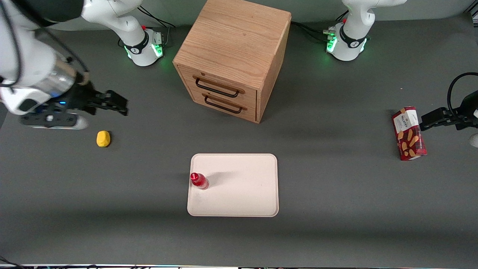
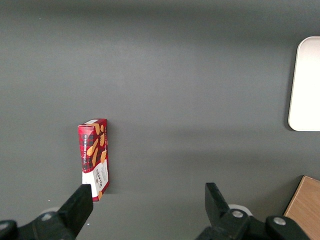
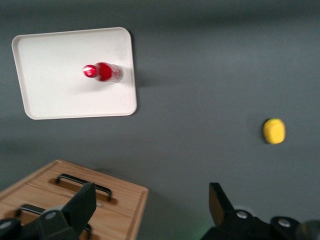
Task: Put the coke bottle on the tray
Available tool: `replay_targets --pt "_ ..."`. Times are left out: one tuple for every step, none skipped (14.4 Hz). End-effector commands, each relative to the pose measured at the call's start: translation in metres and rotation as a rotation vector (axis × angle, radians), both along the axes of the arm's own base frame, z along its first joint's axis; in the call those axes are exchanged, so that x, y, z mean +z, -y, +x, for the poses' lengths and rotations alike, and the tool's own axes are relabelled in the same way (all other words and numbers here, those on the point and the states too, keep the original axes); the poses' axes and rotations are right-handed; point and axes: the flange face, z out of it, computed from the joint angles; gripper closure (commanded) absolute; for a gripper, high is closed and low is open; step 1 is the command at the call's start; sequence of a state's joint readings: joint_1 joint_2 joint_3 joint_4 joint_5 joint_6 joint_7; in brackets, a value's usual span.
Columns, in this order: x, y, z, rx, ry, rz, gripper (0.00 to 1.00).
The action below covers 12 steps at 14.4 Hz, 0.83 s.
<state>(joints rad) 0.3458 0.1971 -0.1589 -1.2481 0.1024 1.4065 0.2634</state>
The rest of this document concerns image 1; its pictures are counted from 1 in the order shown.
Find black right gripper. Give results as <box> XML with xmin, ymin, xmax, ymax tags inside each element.
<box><xmin>52</xmin><ymin>82</ymin><xmax>129</xmax><ymax>116</ymax></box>

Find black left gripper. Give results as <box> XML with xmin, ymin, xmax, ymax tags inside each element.
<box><xmin>420</xmin><ymin>90</ymin><xmax>478</xmax><ymax>132</ymax></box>

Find red coke bottle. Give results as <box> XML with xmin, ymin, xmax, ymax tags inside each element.
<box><xmin>190</xmin><ymin>172</ymin><xmax>209</xmax><ymax>190</ymax></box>

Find cream plastic tray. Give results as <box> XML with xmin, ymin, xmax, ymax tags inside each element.
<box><xmin>187</xmin><ymin>153</ymin><xmax>279</xmax><ymax>217</ymax></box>

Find yellow lemon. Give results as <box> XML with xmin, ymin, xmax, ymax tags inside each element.
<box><xmin>96</xmin><ymin>130</ymin><xmax>111</xmax><ymax>148</ymax></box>

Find red shortbread cookie box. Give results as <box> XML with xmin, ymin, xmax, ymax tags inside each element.
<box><xmin>391</xmin><ymin>106</ymin><xmax>427</xmax><ymax>161</ymax></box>

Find wooden drawer front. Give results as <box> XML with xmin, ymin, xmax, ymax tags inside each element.
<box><xmin>178</xmin><ymin>66</ymin><xmax>258</xmax><ymax>108</ymax></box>
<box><xmin>186</xmin><ymin>84</ymin><xmax>258</xmax><ymax>123</ymax></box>

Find wooden drawer cabinet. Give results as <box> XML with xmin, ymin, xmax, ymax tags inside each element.
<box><xmin>173</xmin><ymin>0</ymin><xmax>292</xmax><ymax>124</ymax></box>

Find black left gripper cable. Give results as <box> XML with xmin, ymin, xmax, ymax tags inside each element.
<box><xmin>447</xmin><ymin>72</ymin><xmax>478</xmax><ymax>116</ymax></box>

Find black right arm base cables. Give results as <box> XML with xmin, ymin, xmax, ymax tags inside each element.
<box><xmin>137</xmin><ymin>6</ymin><xmax>179</xmax><ymax>47</ymax></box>

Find black arm base cables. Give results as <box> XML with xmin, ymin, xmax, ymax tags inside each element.
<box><xmin>137</xmin><ymin>6</ymin><xmax>179</xmax><ymax>47</ymax></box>
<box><xmin>291</xmin><ymin>21</ymin><xmax>333</xmax><ymax>42</ymax></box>

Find black metal drawer handle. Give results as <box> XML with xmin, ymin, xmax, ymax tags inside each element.
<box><xmin>202</xmin><ymin>93</ymin><xmax>248</xmax><ymax>114</ymax></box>
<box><xmin>193</xmin><ymin>76</ymin><xmax>246</xmax><ymax>98</ymax></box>

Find black left arm base cables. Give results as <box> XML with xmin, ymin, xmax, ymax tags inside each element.
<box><xmin>291</xmin><ymin>21</ymin><xmax>333</xmax><ymax>42</ymax></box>

